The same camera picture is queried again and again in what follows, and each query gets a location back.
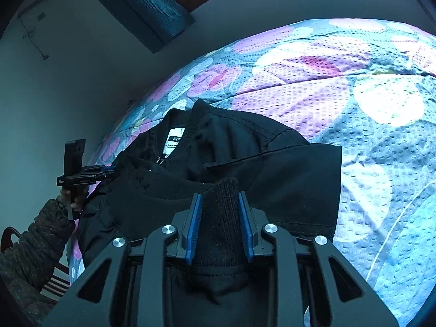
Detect person's left forearm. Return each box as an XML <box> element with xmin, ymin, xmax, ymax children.
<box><xmin>0</xmin><ymin>198</ymin><xmax>76</xmax><ymax>316</ymax></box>

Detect hanging wall cable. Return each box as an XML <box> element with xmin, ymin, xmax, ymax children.
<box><xmin>19</xmin><ymin>15</ymin><xmax>50</xmax><ymax>62</ymax></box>

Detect bed with colourful dotted sheet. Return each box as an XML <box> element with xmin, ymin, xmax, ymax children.
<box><xmin>68</xmin><ymin>19</ymin><xmax>436</xmax><ymax>324</ymax></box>

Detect wooden chair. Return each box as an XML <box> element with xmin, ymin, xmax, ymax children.
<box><xmin>0</xmin><ymin>226</ymin><xmax>73</xmax><ymax>304</ymax></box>

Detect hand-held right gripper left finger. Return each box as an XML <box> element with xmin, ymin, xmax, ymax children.
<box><xmin>41</xmin><ymin>192</ymin><xmax>203</xmax><ymax>327</ymax></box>

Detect person's left hand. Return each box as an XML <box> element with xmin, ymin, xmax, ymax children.
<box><xmin>59</xmin><ymin>184</ymin><xmax>86</xmax><ymax>212</ymax></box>

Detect blue curtain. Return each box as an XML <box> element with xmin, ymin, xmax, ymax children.
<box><xmin>71</xmin><ymin>0</ymin><xmax>196</xmax><ymax>54</ymax></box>

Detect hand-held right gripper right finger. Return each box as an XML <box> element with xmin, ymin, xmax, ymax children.
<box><xmin>237</xmin><ymin>191</ymin><xmax>399</xmax><ymax>327</ymax></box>

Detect black bomber jacket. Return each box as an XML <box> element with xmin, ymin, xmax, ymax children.
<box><xmin>78</xmin><ymin>99</ymin><xmax>343</xmax><ymax>327</ymax></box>

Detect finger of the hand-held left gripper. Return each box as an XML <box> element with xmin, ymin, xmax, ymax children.
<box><xmin>99</xmin><ymin>166</ymin><xmax>120</xmax><ymax>182</ymax></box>

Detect wall tube light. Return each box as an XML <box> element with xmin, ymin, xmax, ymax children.
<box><xmin>17</xmin><ymin>0</ymin><xmax>55</xmax><ymax>17</ymax></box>

